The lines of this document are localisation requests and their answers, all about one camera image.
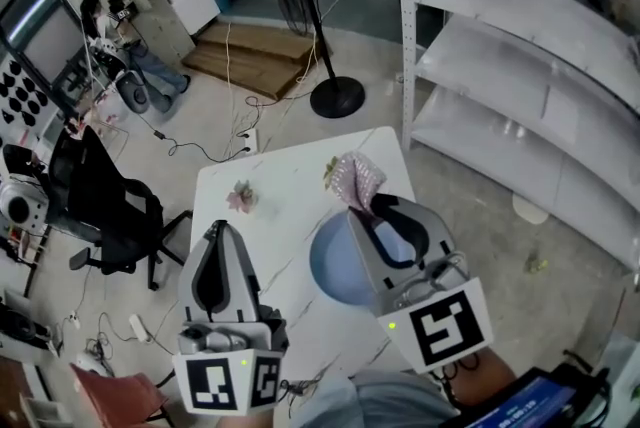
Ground person's right forearm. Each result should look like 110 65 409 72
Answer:
442 348 519 410

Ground black office chair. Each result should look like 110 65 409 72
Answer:
43 125 194 292

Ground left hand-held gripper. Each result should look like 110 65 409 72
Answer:
172 219 285 416

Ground large blue plate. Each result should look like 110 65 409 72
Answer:
308 209 424 308

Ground person's left hand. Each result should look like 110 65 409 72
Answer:
259 305 289 351

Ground small pink potted plant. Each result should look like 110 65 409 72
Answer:
225 179 260 216

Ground white oval lid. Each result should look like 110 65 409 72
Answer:
510 192 551 226

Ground dark glass window wall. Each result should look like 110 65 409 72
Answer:
0 0 94 90

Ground black tablet with blue screen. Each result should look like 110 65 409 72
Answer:
439 365 611 428

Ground small green potted plant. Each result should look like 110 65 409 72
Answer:
322 155 341 191

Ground white device with blue dial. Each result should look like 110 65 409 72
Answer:
74 350 114 377

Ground white power strip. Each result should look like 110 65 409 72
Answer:
128 313 153 344
235 128 260 155

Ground person's light blue clothing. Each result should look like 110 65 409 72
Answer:
279 368 461 428

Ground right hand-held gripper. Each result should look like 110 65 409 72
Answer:
347 194 496 376

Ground white round-fronted device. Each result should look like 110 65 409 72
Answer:
0 179 50 237
114 69 151 115

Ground salmon pink chair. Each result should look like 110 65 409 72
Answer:
69 362 174 428

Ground small green yellow toy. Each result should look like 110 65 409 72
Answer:
522 249 550 273

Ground wooden platform steps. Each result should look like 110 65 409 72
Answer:
180 18 334 101

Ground black lanyard cord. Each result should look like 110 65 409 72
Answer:
279 378 321 397
432 358 481 405

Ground white metal shelf rack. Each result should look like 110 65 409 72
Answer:
394 0 640 287

